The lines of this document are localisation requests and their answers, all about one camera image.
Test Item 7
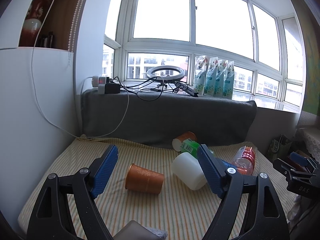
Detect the brown paper cup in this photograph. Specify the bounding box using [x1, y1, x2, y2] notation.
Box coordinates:
[125, 164, 164, 194]
[172, 131, 197, 152]

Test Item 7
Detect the white plastic cup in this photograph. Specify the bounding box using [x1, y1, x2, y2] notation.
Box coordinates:
[171, 152, 207, 191]

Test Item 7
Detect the brown paper cup lying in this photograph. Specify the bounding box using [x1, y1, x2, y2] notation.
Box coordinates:
[125, 164, 164, 194]

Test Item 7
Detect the green white box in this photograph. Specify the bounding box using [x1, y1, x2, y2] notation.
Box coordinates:
[266, 134, 292, 162]

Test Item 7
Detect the white lace cloth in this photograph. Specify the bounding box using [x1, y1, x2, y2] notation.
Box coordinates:
[296, 127, 320, 163]

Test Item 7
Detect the red label plastic bottle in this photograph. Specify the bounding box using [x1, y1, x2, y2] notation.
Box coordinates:
[232, 146, 255, 176]

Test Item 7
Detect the blue snack package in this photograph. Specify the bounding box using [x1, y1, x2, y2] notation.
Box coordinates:
[221, 159, 237, 170]

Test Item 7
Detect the grey cloth at bottom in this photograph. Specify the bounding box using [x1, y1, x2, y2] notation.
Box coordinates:
[113, 220, 168, 240]

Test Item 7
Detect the green plastic bottle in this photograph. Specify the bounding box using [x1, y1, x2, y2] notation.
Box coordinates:
[180, 139, 200, 159]

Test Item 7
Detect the black power adapter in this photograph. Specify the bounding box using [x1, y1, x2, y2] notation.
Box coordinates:
[98, 82, 120, 95]

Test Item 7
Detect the grey backrest cushion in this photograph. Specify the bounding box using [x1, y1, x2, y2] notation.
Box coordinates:
[81, 89, 257, 148]

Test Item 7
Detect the white power strip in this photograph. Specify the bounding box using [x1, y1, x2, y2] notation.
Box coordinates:
[92, 76, 110, 88]

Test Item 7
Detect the red white vase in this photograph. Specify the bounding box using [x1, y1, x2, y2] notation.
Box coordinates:
[19, 0, 50, 47]

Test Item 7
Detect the white cable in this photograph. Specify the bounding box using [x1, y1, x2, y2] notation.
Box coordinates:
[30, 0, 130, 140]

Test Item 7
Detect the ring light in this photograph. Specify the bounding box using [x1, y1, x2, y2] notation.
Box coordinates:
[146, 66, 185, 82]

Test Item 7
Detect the black tangled cable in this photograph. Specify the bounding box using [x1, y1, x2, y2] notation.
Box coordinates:
[109, 76, 200, 103]

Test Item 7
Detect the wooden wall shelf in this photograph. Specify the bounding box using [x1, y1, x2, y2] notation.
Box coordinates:
[29, 0, 85, 52]

